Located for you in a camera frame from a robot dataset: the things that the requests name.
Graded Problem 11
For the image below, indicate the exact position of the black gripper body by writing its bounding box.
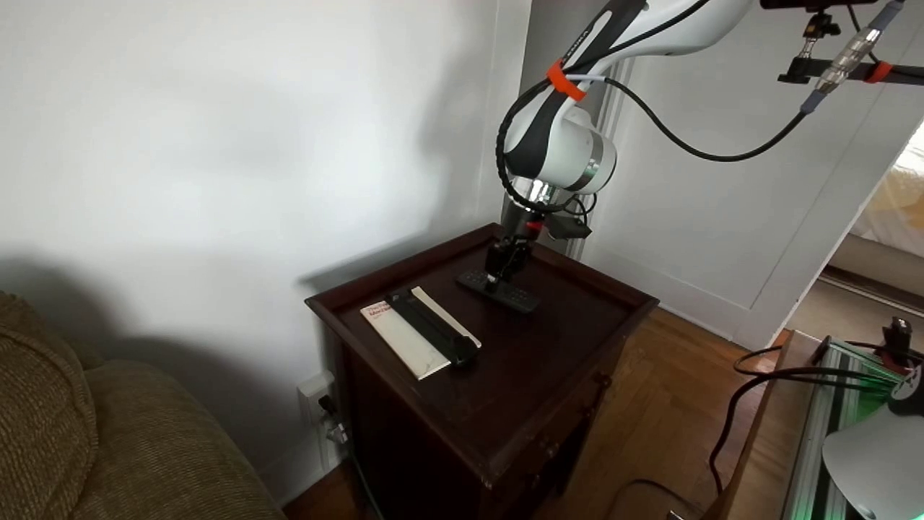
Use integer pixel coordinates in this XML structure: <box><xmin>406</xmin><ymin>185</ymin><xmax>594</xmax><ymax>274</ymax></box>
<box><xmin>495</xmin><ymin>214</ymin><xmax>546</xmax><ymax>263</ymax></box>

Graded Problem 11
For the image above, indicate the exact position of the grey remote control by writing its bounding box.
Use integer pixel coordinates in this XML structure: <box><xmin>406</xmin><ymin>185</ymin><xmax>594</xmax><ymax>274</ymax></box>
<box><xmin>452</xmin><ymin>270</ymin><xmax>543</xmax><ymax>319</ymax></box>

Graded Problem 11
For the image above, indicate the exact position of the black remote control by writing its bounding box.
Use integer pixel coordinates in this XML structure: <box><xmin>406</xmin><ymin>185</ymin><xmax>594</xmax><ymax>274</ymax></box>
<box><xmin>384</xmin><ymin>290</ymin><xmax>481</xmax><ymax>373</ymax></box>

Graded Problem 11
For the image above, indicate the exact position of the dark wooden side table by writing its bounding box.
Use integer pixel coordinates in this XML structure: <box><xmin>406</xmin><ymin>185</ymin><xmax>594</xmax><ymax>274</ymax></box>
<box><xmin>303</xmin><ymin>221</ymin><xmax>663</xmax><ymax>520</ymax></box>

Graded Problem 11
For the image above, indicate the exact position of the black stand bar orange tape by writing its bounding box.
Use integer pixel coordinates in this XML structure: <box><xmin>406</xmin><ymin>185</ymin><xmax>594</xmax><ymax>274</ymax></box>
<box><xmin>777</xmin><ymin>55</ymin><xmax>924</xmax><ymax>89</ymax></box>

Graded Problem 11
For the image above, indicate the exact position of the yellow bed cover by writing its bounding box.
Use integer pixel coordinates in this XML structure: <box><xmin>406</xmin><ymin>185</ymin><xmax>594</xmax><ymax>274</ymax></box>
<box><xmin>849</xmin><ymin>123</ymin><xmax>924</xmax><ymax>263</ymax></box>

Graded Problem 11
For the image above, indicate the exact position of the tan fabric sofa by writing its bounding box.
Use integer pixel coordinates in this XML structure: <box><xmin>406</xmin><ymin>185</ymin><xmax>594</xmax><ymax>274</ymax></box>
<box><xmin>0</xmin><ymin>290</ymin><xmax>287</xmax><ymax>520</ymax></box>

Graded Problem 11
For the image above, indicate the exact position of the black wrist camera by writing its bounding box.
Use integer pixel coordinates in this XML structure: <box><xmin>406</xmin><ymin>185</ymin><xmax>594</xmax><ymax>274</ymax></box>
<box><xmin>539</xmin><ymin>214</ymin><xmax>594</xmax><ymax>243</ymax></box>

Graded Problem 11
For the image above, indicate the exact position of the white wall outlet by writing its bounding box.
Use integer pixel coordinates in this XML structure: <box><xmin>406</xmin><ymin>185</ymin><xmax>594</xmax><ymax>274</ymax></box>
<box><xmin>293</xmin><ymin>371</ymin><xmax>341</xmax><ymax>429</ymax></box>

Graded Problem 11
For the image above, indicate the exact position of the black floor cable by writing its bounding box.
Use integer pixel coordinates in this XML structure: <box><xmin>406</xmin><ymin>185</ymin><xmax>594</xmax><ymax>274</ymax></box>
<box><xmin>708</xmin><ymin>341</ymin><xmax>904</xmax><ymax>505</ymax></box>

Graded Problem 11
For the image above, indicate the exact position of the aluminium profile robot frame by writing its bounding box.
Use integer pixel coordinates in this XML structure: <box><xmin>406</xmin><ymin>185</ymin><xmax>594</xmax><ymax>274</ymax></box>
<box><xmin>777</xmin><ymin>336</ymin><xmax>924</xmax><ymax>520</ymax></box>

